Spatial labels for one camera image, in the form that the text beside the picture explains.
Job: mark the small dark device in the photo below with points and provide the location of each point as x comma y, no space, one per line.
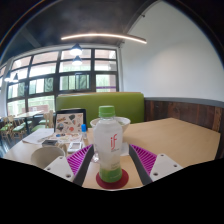
50,143

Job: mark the black pendant lamps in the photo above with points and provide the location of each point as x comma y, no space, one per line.
75,50

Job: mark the sticker-covered laptop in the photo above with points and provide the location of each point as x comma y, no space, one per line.
70,121

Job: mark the clear green-capped drink bottle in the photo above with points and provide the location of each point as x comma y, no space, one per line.
108,143

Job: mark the wooden chairs with green seats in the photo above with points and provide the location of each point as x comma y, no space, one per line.
16,128

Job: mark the wooden dining table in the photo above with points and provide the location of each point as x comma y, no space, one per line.
29,114

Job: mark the printed paper sheet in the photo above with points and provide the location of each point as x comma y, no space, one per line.
65,136

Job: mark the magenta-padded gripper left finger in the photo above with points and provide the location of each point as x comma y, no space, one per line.
71,163

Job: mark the white bowl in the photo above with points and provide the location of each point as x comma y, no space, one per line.
125,123

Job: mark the small blue-capped bottle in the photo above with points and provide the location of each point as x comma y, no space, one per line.
84,130

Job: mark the green upholstered bench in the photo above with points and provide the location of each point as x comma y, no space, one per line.
86,103

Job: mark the long linear ceiling light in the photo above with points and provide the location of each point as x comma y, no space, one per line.
106,35

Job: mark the large black-framed window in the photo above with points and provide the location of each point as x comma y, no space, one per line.
46,85

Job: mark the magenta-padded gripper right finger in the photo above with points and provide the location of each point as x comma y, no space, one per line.
150,163

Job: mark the white paper sheets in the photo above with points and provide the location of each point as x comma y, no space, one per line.
36,136

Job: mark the small white phone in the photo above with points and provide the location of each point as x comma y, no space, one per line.
75,146

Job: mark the flat round red coaster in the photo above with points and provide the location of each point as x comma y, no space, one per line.
124,180

